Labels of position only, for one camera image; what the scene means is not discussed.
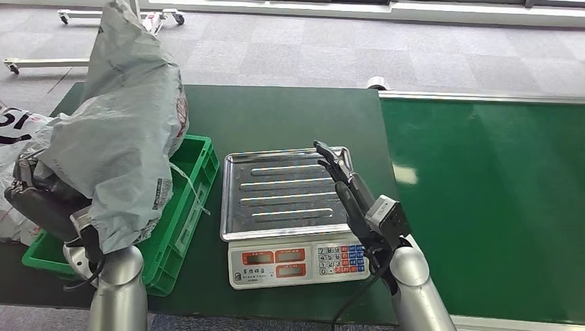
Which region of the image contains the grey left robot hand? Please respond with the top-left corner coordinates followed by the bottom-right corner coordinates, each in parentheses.
top-left (4, 157), bottom-right (93, 244)

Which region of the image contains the green plastic crate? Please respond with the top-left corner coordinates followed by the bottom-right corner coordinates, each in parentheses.
top-left (21, 134), bottom-right (221, 298)

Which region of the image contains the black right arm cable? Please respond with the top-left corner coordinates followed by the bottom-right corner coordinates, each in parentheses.
top-left (330, 246), bottom-right (397, 331)

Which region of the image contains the grey package with string handle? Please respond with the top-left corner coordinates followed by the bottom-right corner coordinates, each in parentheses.
top-left (35, 0), bottom-right (212, 255)

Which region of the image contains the white bag with black print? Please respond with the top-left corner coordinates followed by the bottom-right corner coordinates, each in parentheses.
top-left (0, 106), bottom-right (54, 148)

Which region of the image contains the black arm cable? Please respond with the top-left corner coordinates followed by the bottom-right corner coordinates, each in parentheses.
top-left (330, 246), bottom-right (397, 331)
top-left (63, 225), bottom-right (107, 293)

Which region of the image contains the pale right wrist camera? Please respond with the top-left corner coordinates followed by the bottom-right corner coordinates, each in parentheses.
top-left (364, 194), bottom-right (412, 239)

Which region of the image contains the green conveyor belt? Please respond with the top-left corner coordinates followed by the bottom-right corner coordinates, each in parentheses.
top-left (380, 97), bottom-right (585, 326)

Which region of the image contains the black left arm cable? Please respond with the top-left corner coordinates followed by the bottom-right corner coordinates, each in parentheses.
top-left (63, 225), bottom-right (107, 293)

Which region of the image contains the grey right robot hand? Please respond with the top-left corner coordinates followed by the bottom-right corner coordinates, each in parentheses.
top-left (313, 140), bottom-right (395, 258)

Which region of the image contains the white wheeled stand frame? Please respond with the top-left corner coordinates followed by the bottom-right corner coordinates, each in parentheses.
top-left (2, 0), bottom-right (186, 75)

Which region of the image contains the white scale with steel tray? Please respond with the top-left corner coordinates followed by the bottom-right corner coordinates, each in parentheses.
top-left (219, 146), bottom-right (372, 290)

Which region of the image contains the silver conveyor side rail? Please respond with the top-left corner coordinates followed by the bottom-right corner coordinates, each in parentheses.
top-left (379, 90), bottom-right (585, 106)

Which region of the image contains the white conveyor side rail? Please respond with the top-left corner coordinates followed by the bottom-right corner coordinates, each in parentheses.
top-left (449, 314), bottom-right (585, 331)

